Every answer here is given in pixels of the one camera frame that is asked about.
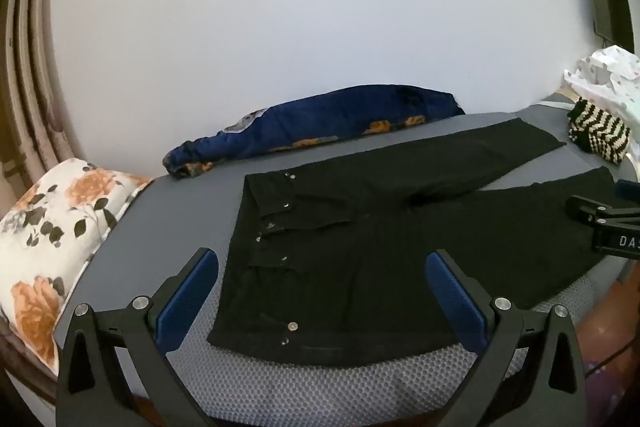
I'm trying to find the white dotted cloth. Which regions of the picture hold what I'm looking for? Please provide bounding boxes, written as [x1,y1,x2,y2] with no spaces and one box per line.
[564,48,640,132]

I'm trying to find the black pants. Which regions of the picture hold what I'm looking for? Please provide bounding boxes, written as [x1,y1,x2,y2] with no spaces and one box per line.
[206,118,621,367]

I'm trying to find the beige curtain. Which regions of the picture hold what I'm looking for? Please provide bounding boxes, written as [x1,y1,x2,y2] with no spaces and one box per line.
[0,0,87,208]

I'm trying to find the blue floral blanket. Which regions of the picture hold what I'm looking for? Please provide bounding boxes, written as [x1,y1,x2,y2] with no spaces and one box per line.
[162,84,466,180]

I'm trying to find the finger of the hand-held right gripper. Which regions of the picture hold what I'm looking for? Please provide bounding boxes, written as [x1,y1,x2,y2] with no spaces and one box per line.
[615,179,640,201]
[565,195,640,229]

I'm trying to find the purple patterned cloth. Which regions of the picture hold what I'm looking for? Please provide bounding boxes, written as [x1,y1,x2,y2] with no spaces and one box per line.
[580,347,640,427]

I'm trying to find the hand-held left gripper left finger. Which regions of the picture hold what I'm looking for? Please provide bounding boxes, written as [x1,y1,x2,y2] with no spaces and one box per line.
[56,248,220,427]

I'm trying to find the thin black cable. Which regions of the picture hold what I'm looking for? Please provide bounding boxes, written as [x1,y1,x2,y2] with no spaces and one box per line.
[586,341,640,378]

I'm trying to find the grey mesh mattress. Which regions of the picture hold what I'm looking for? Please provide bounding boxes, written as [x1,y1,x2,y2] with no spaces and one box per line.
[54,89,640,424]

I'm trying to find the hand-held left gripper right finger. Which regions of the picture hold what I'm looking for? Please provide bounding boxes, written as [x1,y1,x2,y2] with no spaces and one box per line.
[425,249,587,427]

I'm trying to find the white floral pillow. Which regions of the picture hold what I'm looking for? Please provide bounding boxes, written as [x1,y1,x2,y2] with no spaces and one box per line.
[0,158,153,370]

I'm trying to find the black and cream striped knit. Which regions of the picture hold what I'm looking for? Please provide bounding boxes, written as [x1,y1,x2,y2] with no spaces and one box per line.
[566,98,632,165]

